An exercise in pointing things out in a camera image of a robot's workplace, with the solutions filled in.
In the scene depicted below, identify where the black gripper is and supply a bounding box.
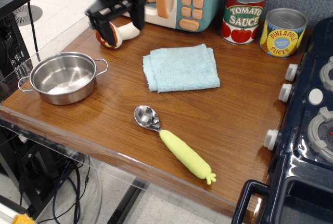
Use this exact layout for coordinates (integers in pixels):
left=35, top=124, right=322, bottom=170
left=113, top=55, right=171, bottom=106
left=86, top=0, right=146, bottom=45

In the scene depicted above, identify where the light blue cloth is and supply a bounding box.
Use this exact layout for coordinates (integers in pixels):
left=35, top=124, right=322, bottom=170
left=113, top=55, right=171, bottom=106
left=143, top=44, right=220, bottom=93

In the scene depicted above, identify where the plush brown mushroom toy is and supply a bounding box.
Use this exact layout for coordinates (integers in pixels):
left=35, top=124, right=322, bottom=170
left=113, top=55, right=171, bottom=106
left=95, top=22, right=140, bottom=49

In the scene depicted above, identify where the stainless steel pot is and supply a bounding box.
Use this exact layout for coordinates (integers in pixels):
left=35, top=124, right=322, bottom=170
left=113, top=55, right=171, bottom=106
left=18, top=52, right=109, bottom=106

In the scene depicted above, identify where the tomato sauce can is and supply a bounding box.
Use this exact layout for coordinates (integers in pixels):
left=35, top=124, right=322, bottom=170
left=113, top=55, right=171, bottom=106
left=221, top=0, right=266, bottom=44

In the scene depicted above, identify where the pineapple slices can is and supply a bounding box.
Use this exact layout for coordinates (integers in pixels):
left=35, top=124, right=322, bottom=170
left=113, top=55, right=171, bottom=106
left=260, top=8, right=308, bottom=58

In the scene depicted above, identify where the black table leg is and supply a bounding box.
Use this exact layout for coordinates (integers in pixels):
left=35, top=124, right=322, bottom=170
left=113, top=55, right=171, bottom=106
left=107, top=177, right=148, bottom=224

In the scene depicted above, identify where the yellow object at corner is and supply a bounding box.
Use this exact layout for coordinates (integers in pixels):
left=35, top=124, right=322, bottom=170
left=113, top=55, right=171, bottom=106
left=12, top=214, right=36, bottom=224

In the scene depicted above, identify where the dark blue toy stove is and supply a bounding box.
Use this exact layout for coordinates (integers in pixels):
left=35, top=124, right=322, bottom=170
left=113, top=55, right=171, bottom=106
left=232, top=18, right=332, bottom=223

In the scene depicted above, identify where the spoon with yellow handle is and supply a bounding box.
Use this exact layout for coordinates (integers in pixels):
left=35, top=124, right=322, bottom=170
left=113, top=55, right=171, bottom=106
left=134, top=106, right=216, bottom=185

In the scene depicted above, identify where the blue floor cable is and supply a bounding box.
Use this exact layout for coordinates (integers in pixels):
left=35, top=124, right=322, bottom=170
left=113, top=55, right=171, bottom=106
left=52, top=159, right=81, bottom=224

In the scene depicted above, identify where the black floor cable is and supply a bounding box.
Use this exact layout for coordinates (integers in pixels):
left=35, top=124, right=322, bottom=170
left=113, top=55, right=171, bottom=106
left=36, top=156, right=92, bottom=224

